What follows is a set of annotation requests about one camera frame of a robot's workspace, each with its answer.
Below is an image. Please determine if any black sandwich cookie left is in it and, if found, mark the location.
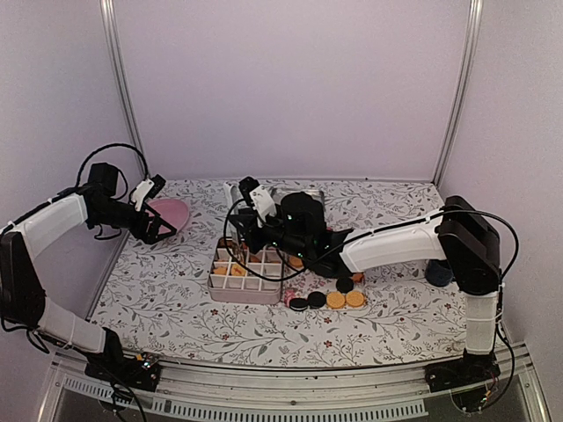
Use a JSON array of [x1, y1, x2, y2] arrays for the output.
[[289, 298, 309, 312]]

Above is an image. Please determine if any pink plate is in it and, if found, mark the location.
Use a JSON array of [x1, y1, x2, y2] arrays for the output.
[[149, 199, 190, 231]]

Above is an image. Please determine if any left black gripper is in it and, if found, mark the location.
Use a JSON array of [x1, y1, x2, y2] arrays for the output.
[[91, 198, 177, 244]]

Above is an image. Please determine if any black camera cable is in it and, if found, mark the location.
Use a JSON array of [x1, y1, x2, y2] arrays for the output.
[[77, 142, 150, 186]]

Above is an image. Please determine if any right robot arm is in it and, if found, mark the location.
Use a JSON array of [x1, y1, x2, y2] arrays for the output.
[[225, 187, 502, 383]]

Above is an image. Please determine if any yellow round biscuit left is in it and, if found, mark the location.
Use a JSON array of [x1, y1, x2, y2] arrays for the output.
[[326, 291, 347, 309]]

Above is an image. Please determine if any black sandwich cookie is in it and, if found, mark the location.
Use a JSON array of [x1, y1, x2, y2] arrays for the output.
[[307, 291, 326, 309], [289, 298, 309, 312]]

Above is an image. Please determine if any black sandwich cookie right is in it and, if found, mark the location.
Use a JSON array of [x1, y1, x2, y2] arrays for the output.
[[307, 291, 326, 309]]

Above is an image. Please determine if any floral cookie tray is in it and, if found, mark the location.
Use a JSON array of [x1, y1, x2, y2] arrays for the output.
[[282, 257, 368, 311]]

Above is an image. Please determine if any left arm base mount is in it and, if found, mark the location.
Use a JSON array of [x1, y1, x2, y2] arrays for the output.
[[84, 353, 162, 392]]

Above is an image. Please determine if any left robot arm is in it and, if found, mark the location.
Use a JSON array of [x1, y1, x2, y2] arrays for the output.
[[1, 163, 177, 382]]

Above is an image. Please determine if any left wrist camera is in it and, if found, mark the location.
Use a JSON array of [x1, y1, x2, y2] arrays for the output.
[[129, 174, 166, 212]]

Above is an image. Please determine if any aluminium frame post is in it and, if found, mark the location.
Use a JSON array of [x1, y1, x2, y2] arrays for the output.
[[99, 0, 144, 155], [432, 0, 484, 187]]

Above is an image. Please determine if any right aluminium frame post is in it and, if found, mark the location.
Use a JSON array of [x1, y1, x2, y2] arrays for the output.
[[432, 0, 484, 187]]

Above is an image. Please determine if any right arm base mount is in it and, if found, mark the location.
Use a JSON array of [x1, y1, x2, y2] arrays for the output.
[[424, 351, 501, 392]]

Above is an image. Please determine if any pink divided cookie tin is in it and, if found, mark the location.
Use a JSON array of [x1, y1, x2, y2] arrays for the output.
[[208, 242, 285, 305]]

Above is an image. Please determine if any floral tablecloth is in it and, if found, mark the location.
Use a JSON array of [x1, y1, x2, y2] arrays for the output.
[[91, 180, 466, 368]]

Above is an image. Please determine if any yellow round biscuit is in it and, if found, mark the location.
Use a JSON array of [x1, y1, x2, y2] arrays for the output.
[[326, 291, 347, 309], [345, 290, 366, 308]]

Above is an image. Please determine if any front aluminium rail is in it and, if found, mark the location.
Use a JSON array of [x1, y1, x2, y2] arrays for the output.
[[38, 343, 556, 421]]

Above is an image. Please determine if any yellow round biscuit right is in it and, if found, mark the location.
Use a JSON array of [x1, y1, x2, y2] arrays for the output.
[[345, 290, 366, 308]]

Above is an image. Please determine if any dark blue mug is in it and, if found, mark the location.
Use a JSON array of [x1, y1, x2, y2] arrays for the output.
[[425, 259, 453, 287]]

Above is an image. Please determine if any left aluminium frame post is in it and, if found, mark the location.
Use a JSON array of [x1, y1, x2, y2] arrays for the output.
[[99, 0, 144, 155]]

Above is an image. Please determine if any silver metal tray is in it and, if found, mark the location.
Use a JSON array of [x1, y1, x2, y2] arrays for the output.
[[271, 187, 325, 206]]

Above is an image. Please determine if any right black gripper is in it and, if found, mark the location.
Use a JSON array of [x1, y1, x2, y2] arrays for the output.
[[228, 209, 310, 263]]

